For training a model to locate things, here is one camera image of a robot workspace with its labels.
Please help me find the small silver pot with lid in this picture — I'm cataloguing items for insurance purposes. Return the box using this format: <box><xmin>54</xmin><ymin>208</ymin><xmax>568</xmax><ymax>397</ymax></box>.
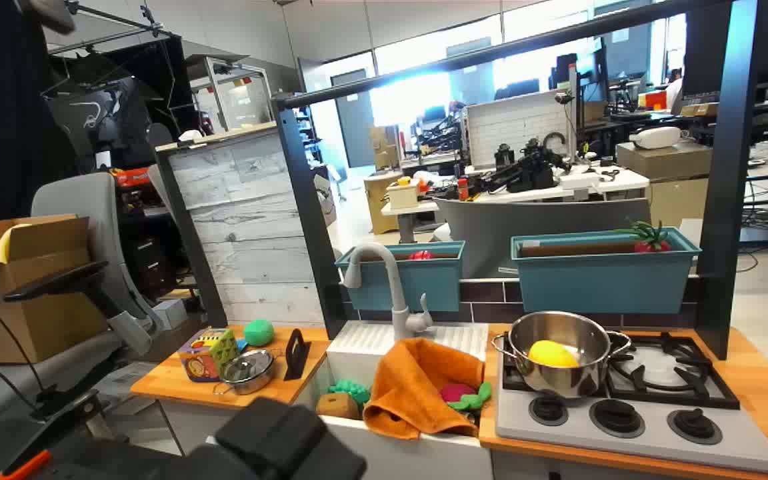
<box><xmin>225</xmin><ymin>348</ymin><xmax>278</xmax><ymax>391</ymax></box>

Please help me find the left teal planter box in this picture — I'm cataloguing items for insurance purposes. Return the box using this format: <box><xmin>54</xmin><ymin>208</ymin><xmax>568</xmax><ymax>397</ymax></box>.
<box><xmin>350</xmin><ymin>240</ymin><xmax>464</xmax><ymax>311</ymax></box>

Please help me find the teal planter box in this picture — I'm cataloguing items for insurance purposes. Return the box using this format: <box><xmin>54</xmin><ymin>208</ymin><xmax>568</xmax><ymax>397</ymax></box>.
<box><xmin>350</xmin><ymin>240</ymin><xmax>464</xmax><ymax>311</ymax></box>
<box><xmin>509</xmin><ymin>229</ymin><xmax>698</xmax><ymax>315</ymax></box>

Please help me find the grey toy faucet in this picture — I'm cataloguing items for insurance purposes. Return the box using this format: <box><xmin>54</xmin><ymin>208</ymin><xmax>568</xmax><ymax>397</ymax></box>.
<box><xmin>344</xmin><ymin>243</ymin><xmax>432</xmax><ymax>341</ymax></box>

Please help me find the orange cloth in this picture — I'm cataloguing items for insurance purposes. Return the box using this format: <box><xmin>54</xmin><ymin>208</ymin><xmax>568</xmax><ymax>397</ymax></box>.
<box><xmin>362</xmin><ymin>337</ymin><xmax>485</xmax><ymax>440</ymax></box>

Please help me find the green grape toy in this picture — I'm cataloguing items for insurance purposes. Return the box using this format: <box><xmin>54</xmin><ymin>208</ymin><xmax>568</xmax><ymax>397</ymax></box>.
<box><xmin>329</xmin><ymin>377</ymin><xmax>370</xmax><ymax>405</ymax></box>

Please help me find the green ball toy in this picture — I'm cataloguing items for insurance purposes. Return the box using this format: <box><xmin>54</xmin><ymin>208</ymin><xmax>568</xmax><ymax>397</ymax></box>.
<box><xmin>242</xmin><ymin>320</ymin><xmax>276</xmax><ymax>345</ymax></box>

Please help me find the brown kiwi toy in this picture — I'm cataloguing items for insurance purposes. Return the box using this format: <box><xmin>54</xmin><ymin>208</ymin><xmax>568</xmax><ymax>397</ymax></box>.
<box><xmin>317</xmin><ymin>393</ymin><xmax>360</xmax><ymax>417</ymax></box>

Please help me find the green pink toy vegetable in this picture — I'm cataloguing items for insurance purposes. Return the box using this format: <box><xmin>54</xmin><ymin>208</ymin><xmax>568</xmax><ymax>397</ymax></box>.
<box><xmin>441</xmin><ymin>383</ymin><xmax>494</xmax><ymax>412</ymax></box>

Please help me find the yellow lemon toy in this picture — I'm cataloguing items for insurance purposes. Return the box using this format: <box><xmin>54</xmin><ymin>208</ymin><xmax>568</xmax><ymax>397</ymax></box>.
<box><xmin>529</xmin><ymin>337</ymin><xmax>578</xmax><ymax>368</ymax></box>

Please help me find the right teal planter box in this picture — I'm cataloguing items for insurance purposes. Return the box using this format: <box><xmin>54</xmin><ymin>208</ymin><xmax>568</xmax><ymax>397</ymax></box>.
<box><xmin>509</xmin><ymin>229</ymin><xmax>698</xmax><ymax>315</ymax></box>

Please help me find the grey office chair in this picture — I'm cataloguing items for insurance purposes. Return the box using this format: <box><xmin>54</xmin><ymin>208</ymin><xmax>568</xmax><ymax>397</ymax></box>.
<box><xmin>5</xmin><ymin>173</ymin><xmax>190</xmax><ymax>353</ymax></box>

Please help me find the black stove grate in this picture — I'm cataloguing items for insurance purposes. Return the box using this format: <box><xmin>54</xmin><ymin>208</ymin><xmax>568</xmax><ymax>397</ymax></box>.
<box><xmin>500</xmin><ymin>328</ymin><xmax>745</xmax><ymax>412</ymax></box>

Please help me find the cardboard box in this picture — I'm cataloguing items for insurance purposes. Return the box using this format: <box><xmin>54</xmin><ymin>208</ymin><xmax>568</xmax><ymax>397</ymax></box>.
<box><xmin>0</xmin><ymin>212</ymin><xmax>104</xmax><ymax>361</ymax></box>

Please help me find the grey stove panel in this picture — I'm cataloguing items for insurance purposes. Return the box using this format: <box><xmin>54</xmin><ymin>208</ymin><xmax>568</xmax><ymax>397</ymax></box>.
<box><xmin>496</xmin><ymin>357</ymin><xmax>768</xmax><ymax>475</ymax></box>

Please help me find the silver pot with handles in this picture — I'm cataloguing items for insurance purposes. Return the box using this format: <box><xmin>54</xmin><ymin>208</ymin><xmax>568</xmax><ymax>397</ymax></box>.
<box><xmin>494</xmin><ymin>308</ymin><xmax>633</xmax><ymax>399</ymax></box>

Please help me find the black kitchen frame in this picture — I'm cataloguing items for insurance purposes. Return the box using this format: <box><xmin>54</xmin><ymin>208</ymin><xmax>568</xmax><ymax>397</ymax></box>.
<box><xmin>273</xmin><ymin>0</ymin><xmax>766</xmax><ymax>359</ymax></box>

